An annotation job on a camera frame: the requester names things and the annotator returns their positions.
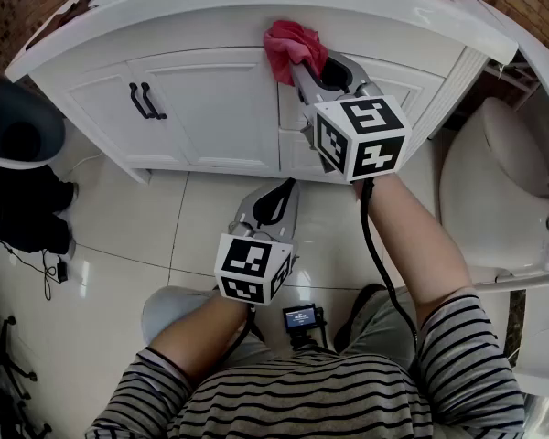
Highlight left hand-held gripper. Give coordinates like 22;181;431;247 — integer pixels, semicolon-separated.
212;177;302;306

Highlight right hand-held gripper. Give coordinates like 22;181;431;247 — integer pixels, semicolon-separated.
290;51;414;185

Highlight red cloth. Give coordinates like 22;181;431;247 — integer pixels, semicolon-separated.
262;19;329;86

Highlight large white drawer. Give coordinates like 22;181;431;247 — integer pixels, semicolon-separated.
277;52;447;132

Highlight small white drawer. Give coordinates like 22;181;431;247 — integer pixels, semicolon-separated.
277;125;344;180

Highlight person's left forearm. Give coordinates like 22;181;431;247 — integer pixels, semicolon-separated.
148;290;253;379

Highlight person's right forearm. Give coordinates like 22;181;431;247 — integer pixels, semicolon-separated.
354;171;475;319

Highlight white vanity cabinet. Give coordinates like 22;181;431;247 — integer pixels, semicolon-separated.
4;0;519;186

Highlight wide white cabinet door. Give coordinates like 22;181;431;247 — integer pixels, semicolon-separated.
126;46;283;172

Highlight grey shorts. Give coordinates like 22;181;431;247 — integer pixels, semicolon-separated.
141;284;417;369

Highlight striped shirt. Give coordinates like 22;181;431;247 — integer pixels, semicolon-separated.
84;293;527;439

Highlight beige toilet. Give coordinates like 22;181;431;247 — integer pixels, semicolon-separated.
438;96;549;287

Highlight narrow white cabinet door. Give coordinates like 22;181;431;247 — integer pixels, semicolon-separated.
29;60;189;169

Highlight dark grey bin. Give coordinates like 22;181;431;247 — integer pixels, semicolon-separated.
0;74;67;171

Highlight black folding stand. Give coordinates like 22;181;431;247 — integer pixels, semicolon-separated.
0;313;54;439

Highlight small black camera with screen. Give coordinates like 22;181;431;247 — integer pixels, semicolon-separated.
282;305;327;351

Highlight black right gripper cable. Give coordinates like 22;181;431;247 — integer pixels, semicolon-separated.
359;178;420;360

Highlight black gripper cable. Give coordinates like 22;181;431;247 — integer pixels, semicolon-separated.
219;305;266;369
359;178;420;360

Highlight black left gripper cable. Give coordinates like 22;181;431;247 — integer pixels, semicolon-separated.
219;305;266;369

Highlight black door handle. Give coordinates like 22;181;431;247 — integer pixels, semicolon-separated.
128;81;150;120
140;81;168;121

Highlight white wire rack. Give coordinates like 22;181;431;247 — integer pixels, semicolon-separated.
484;59;548;107

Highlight thin white floor cable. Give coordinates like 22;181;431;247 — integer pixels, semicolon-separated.
67;148;104;174

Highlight thin black floor cable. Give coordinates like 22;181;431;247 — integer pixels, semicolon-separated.
0;235;61;302

